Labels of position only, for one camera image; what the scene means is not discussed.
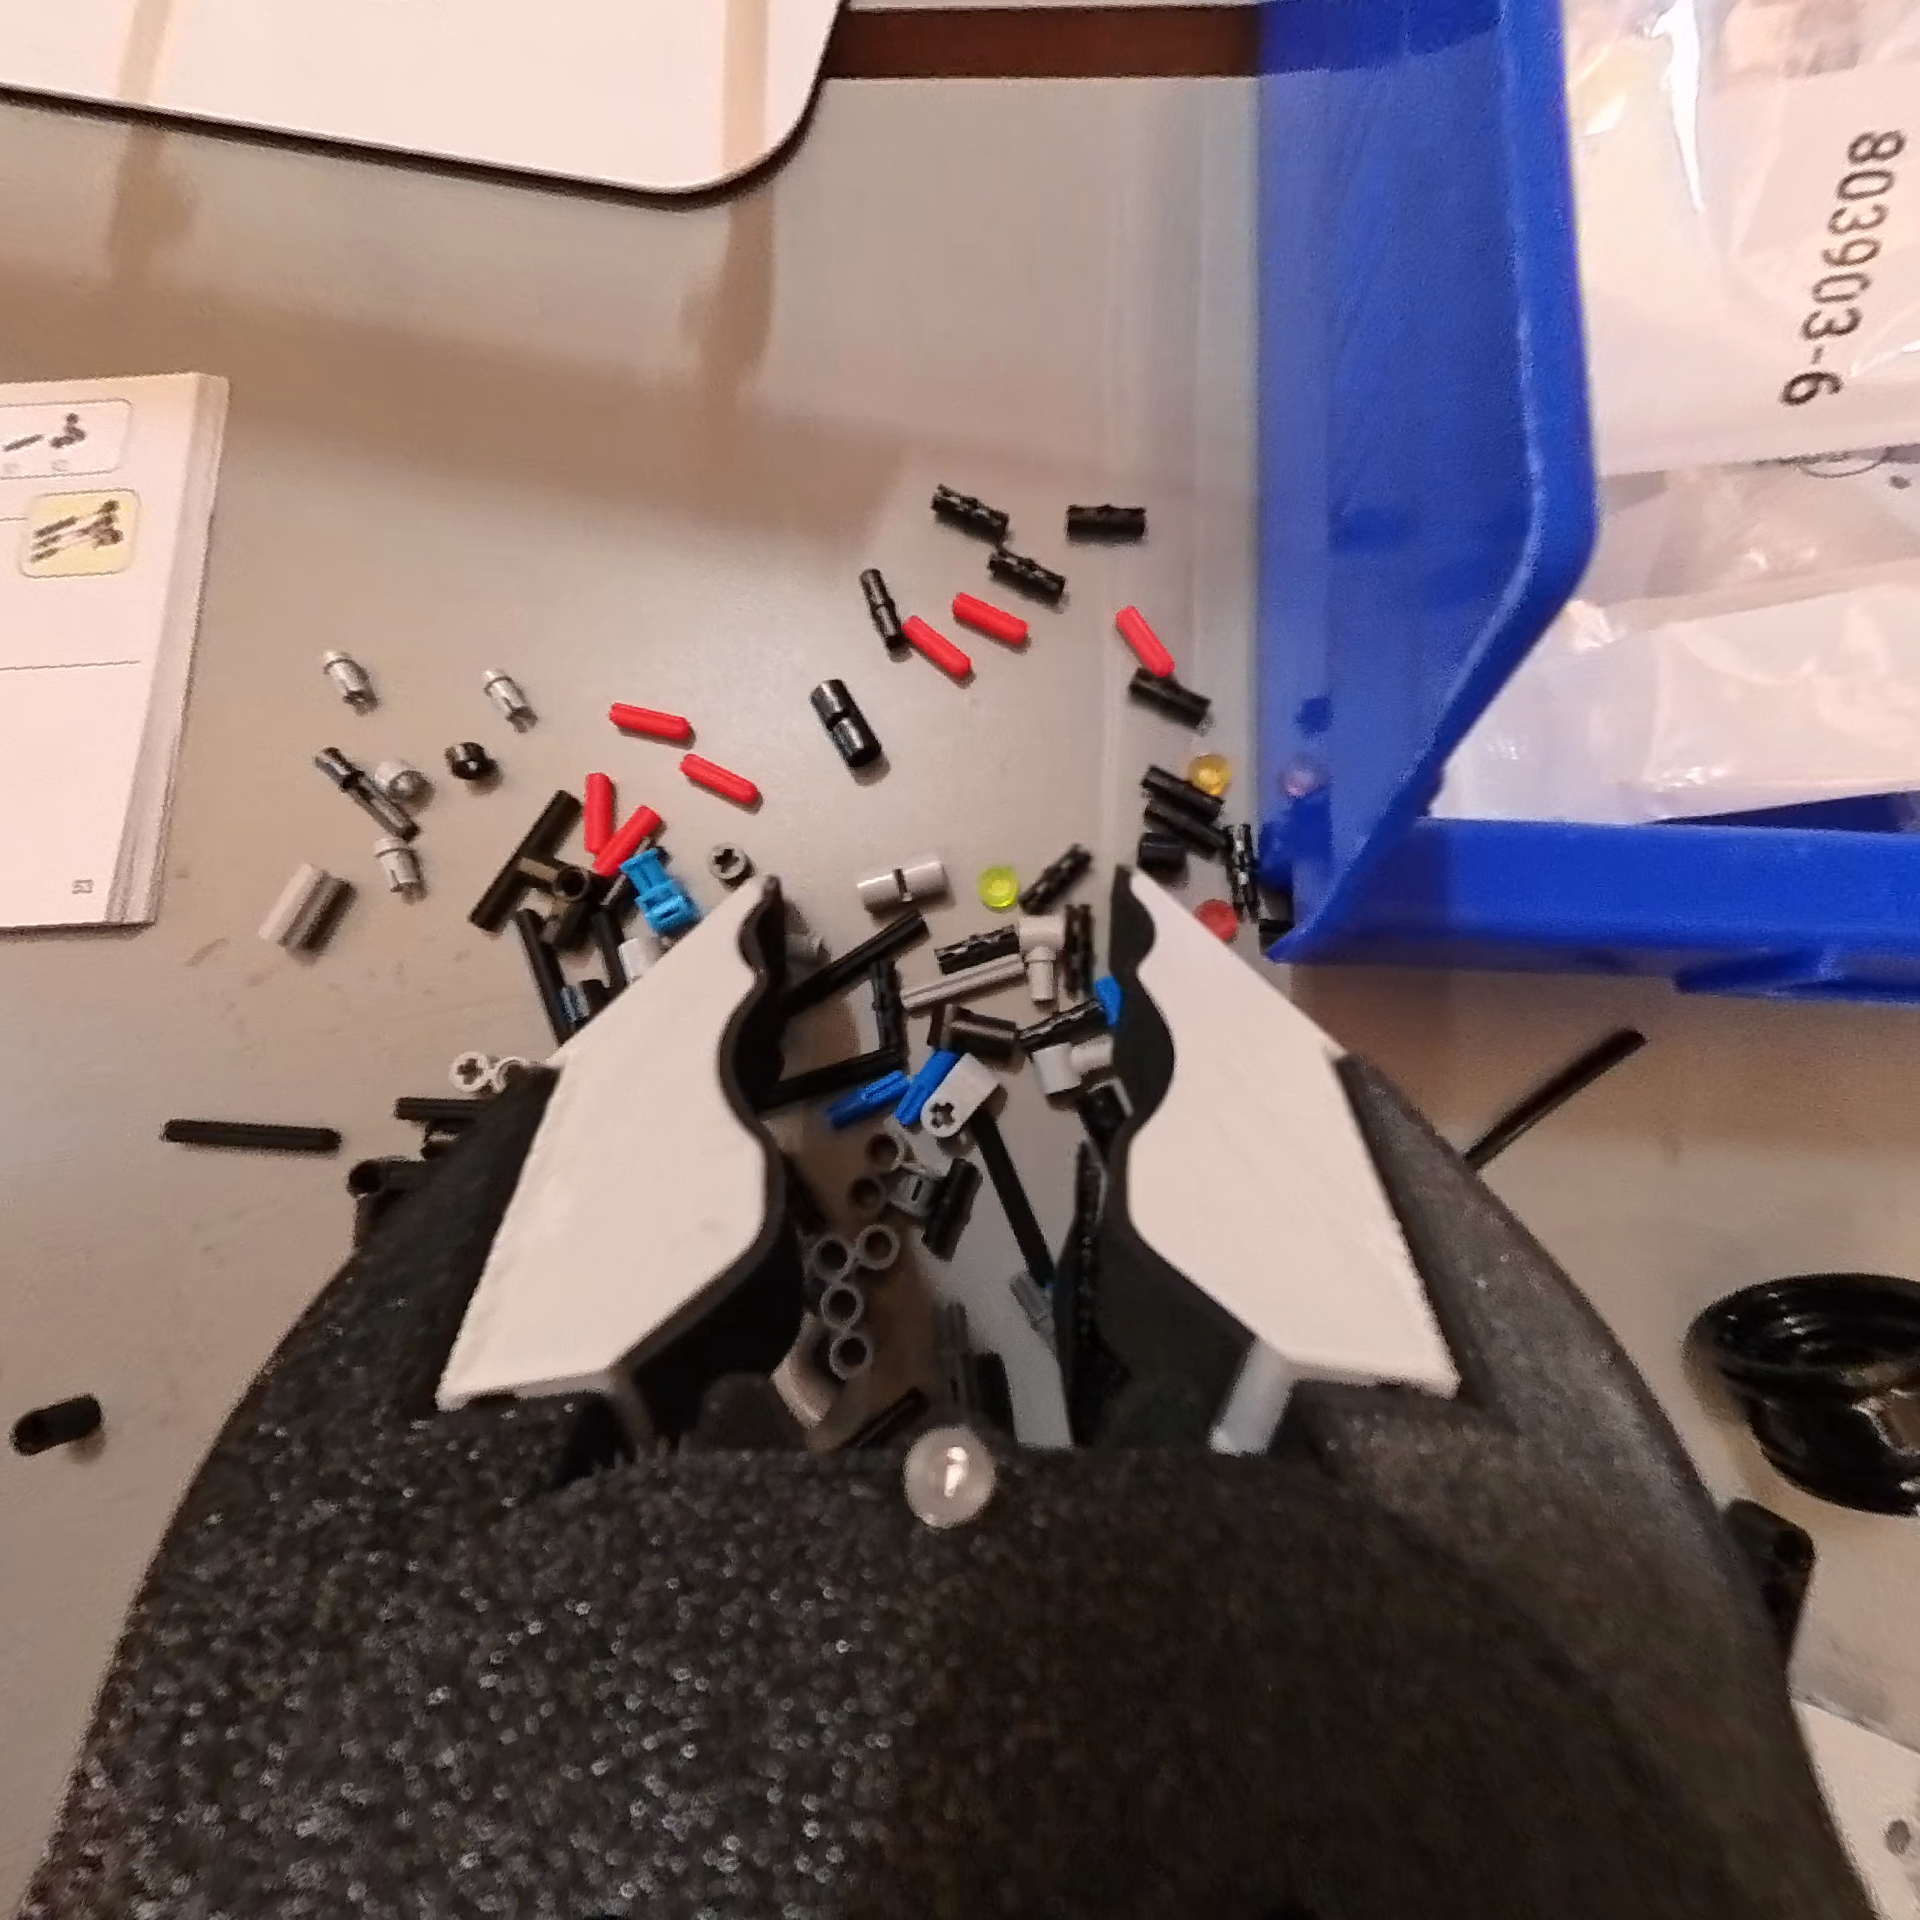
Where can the blue plastic bin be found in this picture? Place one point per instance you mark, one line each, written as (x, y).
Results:
(1411, 450)

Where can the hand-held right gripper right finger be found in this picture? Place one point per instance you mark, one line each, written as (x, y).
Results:
(1277, 1185)

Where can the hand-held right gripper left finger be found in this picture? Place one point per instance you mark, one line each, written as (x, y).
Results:
(629, 1185)

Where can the black toy wheel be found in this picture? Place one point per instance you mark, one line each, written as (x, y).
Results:
(1799, 1381)

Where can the black round brick bush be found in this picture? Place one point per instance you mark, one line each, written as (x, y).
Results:
(59, 1425)

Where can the grey desk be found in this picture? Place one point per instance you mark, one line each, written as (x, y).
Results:
(452, 450)

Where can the pile of small brick parts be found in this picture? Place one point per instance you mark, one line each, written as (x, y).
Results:
(960, 1037)

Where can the clear plastic bags bundle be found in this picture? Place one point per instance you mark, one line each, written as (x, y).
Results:
(1724, 300)

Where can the instruction booklet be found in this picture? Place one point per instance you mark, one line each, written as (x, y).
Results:
(89, 720)

